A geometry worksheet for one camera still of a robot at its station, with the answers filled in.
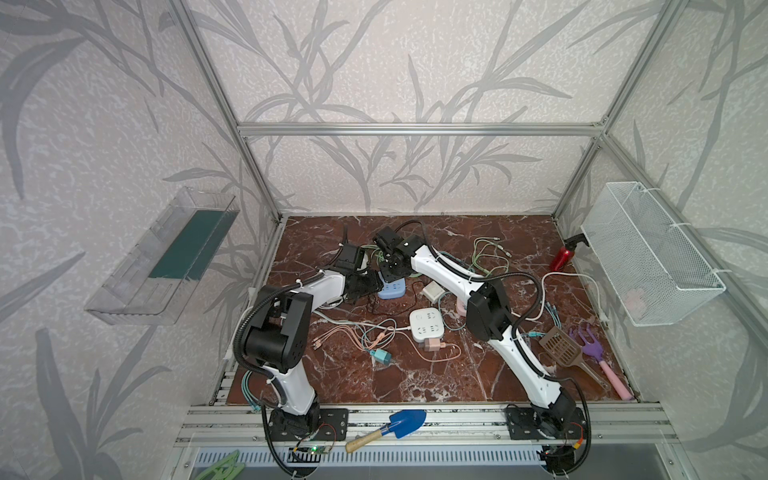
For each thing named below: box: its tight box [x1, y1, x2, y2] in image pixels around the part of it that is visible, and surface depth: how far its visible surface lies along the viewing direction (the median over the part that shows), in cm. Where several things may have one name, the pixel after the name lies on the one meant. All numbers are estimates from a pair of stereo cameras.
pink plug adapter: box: [424, 338, 441, 352], surface depth 86 cm
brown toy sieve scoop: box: [539, 326, 611, 392], surface depth 88 cm
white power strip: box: [409, 307, 445, 342], surface depth 91 cm
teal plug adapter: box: [370, 348, 392, 365], surface depth 84 cm
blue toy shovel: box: [346, 409, 427, 453], surface depth 75 cm
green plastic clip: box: [195, 449, 245, 480], surface depth 69 cm
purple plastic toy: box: [569, 327, 634, 401], surface depth 88 cm
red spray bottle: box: [550, 233, 590, 271], surface depth 98 cm
